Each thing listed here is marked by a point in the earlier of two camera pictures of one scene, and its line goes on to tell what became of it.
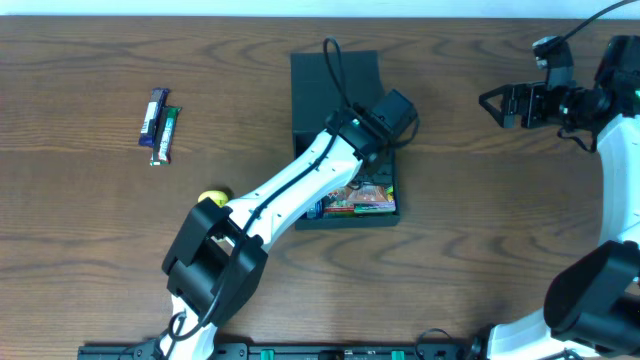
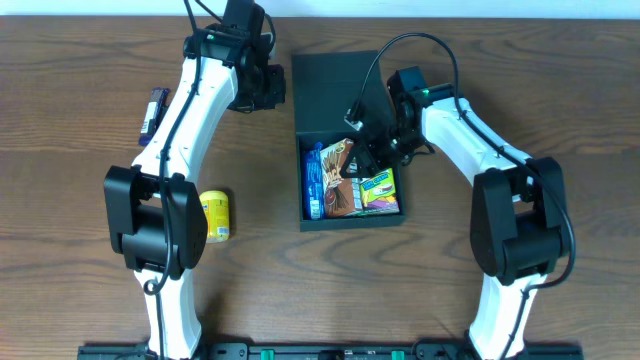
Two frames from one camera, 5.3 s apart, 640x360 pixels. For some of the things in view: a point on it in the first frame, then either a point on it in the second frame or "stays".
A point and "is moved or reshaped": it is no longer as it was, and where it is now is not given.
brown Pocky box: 367,194 is moved or reshaped
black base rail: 319,351 stays
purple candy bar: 157,100 stays
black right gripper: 530,105 -> 373,145
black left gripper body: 375,163 -> 270,87
